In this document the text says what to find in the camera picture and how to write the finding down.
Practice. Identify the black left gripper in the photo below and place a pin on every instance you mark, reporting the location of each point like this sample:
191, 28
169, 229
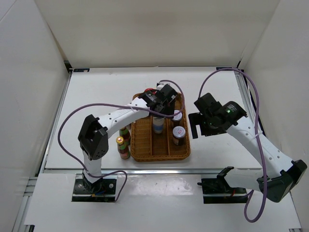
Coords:
169, 110

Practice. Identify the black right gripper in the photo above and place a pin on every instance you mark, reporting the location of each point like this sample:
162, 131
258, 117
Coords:
196, 119

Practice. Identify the white-lid dark jar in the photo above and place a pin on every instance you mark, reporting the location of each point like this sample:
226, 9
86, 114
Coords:
176, 120
178, 133

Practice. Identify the silver-lid bead jar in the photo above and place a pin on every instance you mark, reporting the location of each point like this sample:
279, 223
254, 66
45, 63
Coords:
158, 124

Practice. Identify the red-lid sauce jar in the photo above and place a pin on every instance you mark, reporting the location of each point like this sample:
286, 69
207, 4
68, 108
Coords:
150, 90

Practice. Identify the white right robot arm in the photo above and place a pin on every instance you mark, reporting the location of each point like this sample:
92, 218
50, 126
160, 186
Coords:
279, 173

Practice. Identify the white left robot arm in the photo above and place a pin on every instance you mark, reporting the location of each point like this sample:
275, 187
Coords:
96, 131

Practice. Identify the wicker divided basket tray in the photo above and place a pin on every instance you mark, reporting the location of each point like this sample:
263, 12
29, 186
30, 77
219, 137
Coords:
147, 146

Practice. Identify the green-label sauce bottle far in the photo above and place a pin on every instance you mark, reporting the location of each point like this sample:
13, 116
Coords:
125, 133

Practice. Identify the green-label sauce bottle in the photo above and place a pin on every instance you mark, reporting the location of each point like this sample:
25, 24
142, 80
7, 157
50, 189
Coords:
125, 133
122, 147

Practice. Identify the blue label sticker right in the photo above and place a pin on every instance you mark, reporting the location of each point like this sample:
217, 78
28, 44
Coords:
224, 68

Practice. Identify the blue label sticker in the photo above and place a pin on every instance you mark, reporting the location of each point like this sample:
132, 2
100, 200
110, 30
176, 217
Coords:
81, 70
224, 68

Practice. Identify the green-label sauce bottle near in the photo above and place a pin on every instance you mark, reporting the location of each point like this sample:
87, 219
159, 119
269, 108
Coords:
122, 147

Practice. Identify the blue label sticker left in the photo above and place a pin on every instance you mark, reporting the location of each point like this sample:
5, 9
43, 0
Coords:
81, 70

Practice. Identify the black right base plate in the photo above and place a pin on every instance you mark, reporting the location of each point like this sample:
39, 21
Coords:
216, 193

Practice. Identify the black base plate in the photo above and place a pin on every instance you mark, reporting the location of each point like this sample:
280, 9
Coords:
102, 191
216, 193

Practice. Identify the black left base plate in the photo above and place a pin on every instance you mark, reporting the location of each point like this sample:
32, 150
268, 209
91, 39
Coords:
102, 191

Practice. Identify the aluminium front frame rail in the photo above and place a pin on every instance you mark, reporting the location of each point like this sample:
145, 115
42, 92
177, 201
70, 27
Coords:
134, 171

